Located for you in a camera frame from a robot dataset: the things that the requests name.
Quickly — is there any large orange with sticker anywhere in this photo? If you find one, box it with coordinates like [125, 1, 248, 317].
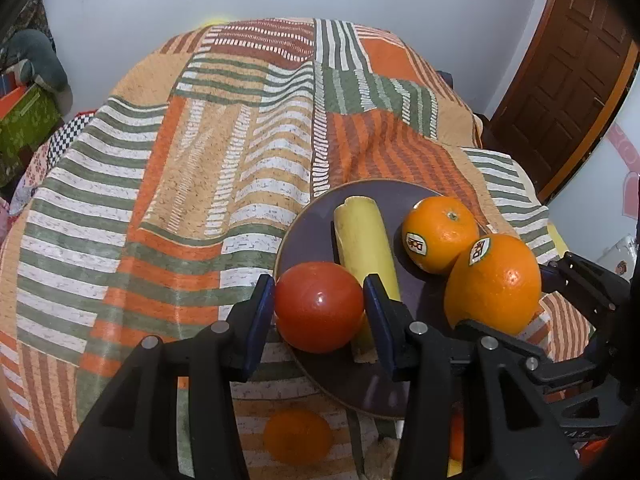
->
[444, 233, 542, 337]

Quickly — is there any yellow banana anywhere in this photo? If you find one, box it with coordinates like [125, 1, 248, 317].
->
[334, 196, 403, 363]

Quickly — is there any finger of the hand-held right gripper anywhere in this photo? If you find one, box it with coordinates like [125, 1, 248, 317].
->
[452, 319, 602, 388]
[541, 252, 631, 320]

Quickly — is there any purple round plate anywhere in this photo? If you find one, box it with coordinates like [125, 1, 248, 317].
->
[274, 179, 501, 420]

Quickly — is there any white appliance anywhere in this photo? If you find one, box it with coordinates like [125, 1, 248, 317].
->
[597, 234, 638, 277]

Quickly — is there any red tomato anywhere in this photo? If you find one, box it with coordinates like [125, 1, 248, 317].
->
[274, 261, 365, 353]

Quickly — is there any brown wooden door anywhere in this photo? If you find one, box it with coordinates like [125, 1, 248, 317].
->
[487, 0, 640, 203]

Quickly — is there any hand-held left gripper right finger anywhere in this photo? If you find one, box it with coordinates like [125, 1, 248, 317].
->
[363, 274, 583, 480]

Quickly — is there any grey plush toy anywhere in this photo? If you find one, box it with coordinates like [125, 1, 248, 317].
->
[0, 29, 69, 93]

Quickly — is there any striped patchwork blanket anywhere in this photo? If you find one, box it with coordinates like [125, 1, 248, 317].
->
[0, 17, 596, 480]

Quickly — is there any orange round fruit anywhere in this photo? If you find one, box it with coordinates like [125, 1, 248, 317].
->
[448, 410, 466, 462]
[264, 410, 333, 465]

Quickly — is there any green storage box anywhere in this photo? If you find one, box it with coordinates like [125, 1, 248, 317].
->
[0, 84, 64, 187]

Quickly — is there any small orange with sticker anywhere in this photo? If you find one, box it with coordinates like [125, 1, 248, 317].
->
[401, 196, 480, 275]

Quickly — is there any pink white wall poster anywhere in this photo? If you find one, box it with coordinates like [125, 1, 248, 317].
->
[597, 105, 640, 221]

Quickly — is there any black white checkered cloth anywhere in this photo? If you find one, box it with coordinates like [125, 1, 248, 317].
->
[47, 110, 98, 161]

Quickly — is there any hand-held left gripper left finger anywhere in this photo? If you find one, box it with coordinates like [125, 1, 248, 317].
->
[57, 274, 277, 480]

